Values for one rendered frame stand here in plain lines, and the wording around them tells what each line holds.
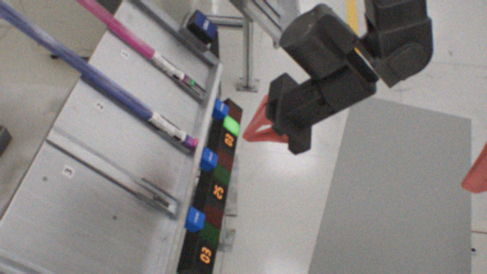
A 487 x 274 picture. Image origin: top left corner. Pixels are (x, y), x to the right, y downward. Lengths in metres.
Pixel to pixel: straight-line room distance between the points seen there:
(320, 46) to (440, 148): 0.47
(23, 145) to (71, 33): 1.10
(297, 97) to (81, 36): 1.47
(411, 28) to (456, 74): 1.60
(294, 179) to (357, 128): 0.68
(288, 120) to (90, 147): 0.25
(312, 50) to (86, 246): 0.34
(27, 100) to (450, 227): 0.83
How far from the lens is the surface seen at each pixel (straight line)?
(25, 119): 0.96
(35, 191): 0.54
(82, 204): 0.56
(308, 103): 0.57
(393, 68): 0.52
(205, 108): 0.73
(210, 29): 0.80
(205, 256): 0.66
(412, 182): 0.85
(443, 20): 2.43
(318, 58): 0.52
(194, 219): 0.63
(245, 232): 1.43
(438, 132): 0.95
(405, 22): 0.52
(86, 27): 1.91
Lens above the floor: 1.25
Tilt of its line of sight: 49 degrees down
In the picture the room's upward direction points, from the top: straight up
